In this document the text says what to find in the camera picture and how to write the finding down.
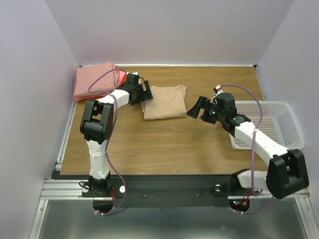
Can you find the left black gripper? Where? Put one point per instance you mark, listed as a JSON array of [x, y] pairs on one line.
[[146, 95]]

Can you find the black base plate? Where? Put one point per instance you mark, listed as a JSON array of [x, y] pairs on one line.
[[156, 191]]

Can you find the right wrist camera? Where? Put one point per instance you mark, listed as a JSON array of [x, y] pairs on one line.
[[217, 90]]

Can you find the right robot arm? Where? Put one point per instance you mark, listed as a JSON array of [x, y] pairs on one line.
[[287, 171]]

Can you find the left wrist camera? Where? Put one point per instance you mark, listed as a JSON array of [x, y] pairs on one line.
[[134, 73]]

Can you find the beige t shirt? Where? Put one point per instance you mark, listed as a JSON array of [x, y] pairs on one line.
[[167, 103]]

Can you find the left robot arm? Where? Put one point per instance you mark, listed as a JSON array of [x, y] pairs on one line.
[[97, 125]]

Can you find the folded light pink t shirt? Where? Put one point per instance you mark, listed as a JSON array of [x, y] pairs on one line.
[[121, 78]]

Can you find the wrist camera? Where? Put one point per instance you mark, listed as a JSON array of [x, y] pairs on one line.
[[134, 73], [217, 90]]

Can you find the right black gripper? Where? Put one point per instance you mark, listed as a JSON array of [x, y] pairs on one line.
[[204, 112]]

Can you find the white plastic basket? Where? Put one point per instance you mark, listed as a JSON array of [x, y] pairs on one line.
[[279, 121]]

